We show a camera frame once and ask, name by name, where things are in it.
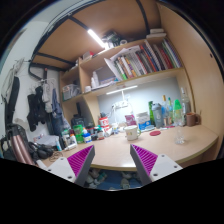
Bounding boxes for grey water bottle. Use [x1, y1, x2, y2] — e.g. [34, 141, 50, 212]
[152, 103, 163, 129]

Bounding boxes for pink snack bag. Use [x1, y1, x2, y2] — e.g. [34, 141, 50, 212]
[125, 115, 136, 126]

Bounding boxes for white power strip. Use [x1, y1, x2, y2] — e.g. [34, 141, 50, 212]
[113, 101, 128, 109]

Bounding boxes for under-shelf light bar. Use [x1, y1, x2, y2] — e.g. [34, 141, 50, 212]
[106, 85, 138, 95]

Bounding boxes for green-capped plastic bottle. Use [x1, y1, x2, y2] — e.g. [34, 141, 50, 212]
[173, 99, 183, 126]

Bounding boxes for clear tall glass bottle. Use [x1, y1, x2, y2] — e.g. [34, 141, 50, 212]
[181, 88, 191, 114]

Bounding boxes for hanging dark clothes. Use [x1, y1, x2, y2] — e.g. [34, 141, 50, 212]
[27, 80, 71, 136]

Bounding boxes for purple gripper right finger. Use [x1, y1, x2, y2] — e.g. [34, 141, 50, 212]
[130, 144, 182, 185]

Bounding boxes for red round coaster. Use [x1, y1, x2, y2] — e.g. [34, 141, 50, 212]
[149, 131, 161, 136]

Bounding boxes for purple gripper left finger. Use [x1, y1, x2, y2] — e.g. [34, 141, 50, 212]
[47, 145, 95, 186]

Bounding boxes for green container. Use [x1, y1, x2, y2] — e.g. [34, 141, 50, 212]
[73, 125, 84, 144]

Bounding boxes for clear drinking glass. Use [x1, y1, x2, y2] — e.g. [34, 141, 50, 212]
[174, 122, 184, 144]

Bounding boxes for yellow-capped bottle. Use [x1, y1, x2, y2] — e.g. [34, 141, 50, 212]
[162, 95, 169, 126]

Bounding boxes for dark green bottle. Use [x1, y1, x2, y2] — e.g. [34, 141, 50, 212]
[148, 101, 155, 125]

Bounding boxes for white ceramic mug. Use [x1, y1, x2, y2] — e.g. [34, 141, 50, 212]
[124, 125, 141, 141]

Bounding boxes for row of books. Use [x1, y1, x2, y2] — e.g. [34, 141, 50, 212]
[105, 38, 182, 81]

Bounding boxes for wooden shelf unit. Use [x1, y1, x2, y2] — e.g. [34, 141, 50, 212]
[60, 37, 195, 125]

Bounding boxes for red white jar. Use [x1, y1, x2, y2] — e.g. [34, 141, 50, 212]
[99, 117, 109, 127]

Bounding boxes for ceiling light strip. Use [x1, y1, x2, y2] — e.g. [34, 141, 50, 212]
[87, 29, 107, 49]

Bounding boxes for white blue-lid bottle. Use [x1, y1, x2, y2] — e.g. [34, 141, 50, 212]
[82, 129, 92, 143]

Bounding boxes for brown ceramic mug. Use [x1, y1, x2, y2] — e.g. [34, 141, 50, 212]
[186, 112, 201, 127]

